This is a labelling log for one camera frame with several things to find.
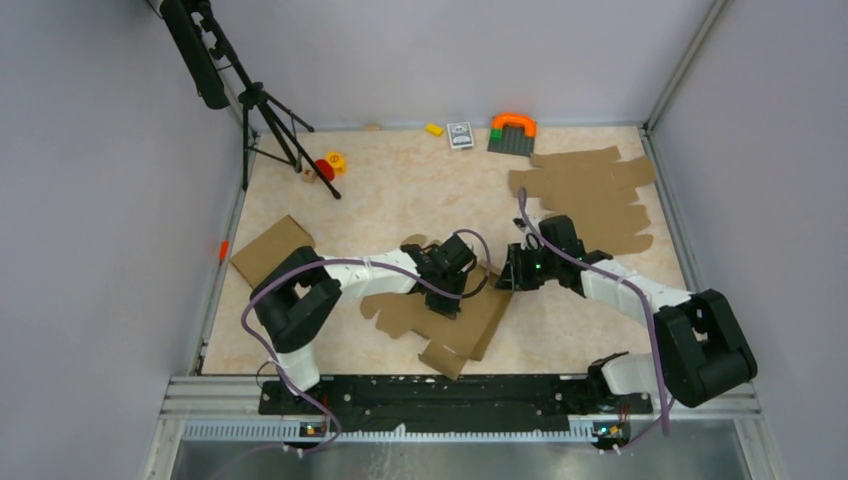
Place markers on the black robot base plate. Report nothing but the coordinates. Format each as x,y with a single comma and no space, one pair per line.
501,403

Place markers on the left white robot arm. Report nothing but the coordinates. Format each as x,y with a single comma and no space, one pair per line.
293,303

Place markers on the yellow toy block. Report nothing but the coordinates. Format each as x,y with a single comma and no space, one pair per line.
434,129

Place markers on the dark grey building plate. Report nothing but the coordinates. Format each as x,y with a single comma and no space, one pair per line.
513,142

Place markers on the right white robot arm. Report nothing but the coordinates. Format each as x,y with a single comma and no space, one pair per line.
699,350

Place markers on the stack of flat cardboard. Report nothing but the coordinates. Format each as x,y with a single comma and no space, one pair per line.
597,190

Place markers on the folded brown cardboard box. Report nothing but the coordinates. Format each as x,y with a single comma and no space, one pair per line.
259,258

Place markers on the small wooden cube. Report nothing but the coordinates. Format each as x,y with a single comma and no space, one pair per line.
309,176

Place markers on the orange clip on frame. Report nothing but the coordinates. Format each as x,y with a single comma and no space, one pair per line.
223,251

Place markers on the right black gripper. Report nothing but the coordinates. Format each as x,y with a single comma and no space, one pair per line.
513,276

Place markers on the playing card deck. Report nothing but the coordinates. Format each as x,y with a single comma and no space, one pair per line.
460,136

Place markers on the black camera tripod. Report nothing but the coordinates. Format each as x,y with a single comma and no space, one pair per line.
222,81

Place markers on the orange U-shaped toy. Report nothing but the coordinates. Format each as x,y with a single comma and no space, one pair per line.
512,119

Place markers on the red round disc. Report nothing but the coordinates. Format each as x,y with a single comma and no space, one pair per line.
325,168

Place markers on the yellow round disc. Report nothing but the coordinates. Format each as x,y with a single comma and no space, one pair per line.
337,161

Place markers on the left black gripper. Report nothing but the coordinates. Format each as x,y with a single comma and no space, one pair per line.
447,308

